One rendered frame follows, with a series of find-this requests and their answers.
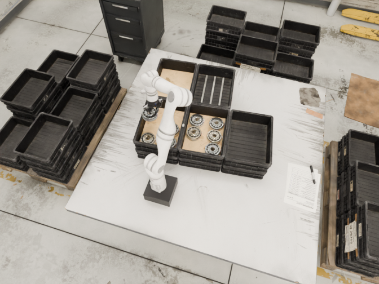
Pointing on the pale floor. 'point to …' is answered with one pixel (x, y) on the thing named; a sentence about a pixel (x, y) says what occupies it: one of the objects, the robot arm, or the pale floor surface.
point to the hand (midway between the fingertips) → (154, 111)
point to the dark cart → (133, 26)
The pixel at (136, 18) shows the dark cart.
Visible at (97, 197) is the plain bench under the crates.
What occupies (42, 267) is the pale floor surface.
